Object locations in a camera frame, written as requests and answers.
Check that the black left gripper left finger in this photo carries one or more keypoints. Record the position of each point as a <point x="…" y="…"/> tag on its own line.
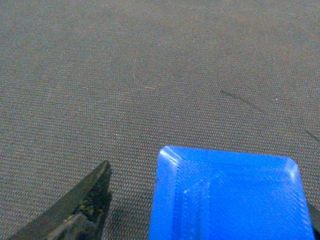
<point x="78" y="215"/>

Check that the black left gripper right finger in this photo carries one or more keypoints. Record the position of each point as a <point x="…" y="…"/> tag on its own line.
<point x="315" y="218"/>

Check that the blue plastic tray part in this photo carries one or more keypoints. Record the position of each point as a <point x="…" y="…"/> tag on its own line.
<point x="202" y="194"/>

